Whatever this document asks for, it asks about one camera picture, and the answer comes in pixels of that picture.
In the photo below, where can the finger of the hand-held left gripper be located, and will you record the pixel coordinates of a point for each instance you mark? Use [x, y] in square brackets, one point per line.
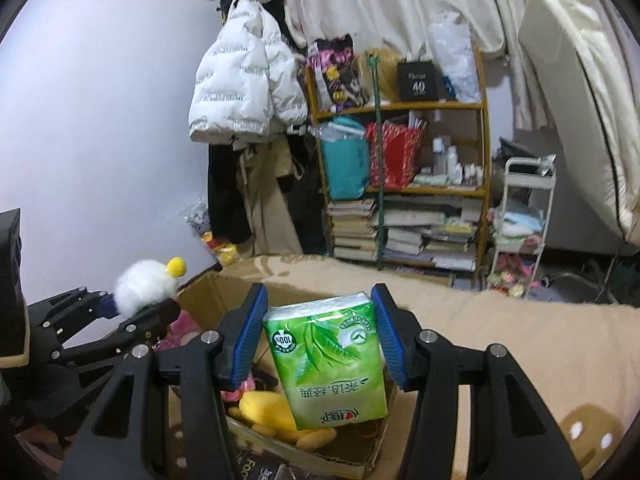
[75, 305]
[130, 327]

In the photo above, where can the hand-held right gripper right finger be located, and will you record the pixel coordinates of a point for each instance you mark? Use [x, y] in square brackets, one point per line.
[390, 340]

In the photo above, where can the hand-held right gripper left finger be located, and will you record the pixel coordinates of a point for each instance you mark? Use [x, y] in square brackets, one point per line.
[245, 340]

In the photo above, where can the white fluffy plush ball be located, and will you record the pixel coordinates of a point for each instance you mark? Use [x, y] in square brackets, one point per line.
[142, 285]

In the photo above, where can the cardboard box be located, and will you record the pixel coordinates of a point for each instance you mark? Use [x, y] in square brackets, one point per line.
[212, 295]

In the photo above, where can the green tissue pack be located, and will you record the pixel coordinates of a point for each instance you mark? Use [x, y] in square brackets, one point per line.
[325, 360]

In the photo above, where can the yellow plush toy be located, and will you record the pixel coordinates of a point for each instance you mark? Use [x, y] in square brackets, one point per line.
[262, 410]

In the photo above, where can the pile of books and papers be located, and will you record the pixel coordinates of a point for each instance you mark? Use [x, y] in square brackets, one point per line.
[430, 240]

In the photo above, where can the beige flower printed blanket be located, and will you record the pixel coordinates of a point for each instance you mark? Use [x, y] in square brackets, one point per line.
[500, 320]

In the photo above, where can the stack of old books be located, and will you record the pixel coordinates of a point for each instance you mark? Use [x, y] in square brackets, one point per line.
[352, 230]

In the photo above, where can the patterned bag of toys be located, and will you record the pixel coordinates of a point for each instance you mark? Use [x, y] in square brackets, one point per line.
[205, 220]

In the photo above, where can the black packet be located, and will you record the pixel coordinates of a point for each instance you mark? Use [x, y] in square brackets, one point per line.
[255, 470]

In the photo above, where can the beige hanging coat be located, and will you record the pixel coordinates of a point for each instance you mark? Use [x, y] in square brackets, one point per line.
[265, 210]

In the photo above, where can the pink toys in cart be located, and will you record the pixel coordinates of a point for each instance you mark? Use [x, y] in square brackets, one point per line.
[510, 272]

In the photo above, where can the black hanging garment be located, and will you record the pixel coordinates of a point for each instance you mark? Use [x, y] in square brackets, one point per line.
[227, 200]

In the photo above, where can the green pole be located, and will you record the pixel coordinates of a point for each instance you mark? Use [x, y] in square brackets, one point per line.
[380, 170]

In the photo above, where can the light blue folded cloth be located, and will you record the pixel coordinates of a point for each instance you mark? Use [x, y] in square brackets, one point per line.
[520, 222]

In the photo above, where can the teal bag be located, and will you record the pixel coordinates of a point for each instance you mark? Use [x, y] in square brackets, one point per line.
[345, 165]

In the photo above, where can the red gift bag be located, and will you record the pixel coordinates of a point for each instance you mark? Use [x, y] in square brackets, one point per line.
[400, 155]

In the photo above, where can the group of toiletry bottles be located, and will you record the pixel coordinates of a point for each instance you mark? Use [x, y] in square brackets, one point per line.
[452, 160]

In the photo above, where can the white trolley cart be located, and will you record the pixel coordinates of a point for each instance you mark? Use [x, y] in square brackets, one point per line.
[520, 161]

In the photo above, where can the black bag on cart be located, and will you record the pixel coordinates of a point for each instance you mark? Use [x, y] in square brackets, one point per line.
[505, 150]

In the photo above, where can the wooden shelf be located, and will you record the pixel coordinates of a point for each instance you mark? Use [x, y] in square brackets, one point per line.
[430, 106]

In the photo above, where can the black box with white print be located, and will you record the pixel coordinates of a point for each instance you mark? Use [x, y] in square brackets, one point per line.
[417, 82]

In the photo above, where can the blond wig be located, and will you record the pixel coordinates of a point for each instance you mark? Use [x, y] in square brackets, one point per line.
[387, 80]

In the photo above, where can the white puffer jacket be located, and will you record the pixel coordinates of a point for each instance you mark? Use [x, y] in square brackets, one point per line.
[240, 80]

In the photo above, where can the printed bag with badges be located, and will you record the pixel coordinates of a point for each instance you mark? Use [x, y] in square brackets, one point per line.
[332, 75]

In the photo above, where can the white plastic bag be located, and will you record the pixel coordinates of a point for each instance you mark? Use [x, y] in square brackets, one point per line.
[452, 55]

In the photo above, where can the cream recliner chair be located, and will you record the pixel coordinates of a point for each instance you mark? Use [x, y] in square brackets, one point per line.
[575, 85]

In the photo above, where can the cream curtain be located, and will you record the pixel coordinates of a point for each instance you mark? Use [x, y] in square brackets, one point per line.
[375, 0]

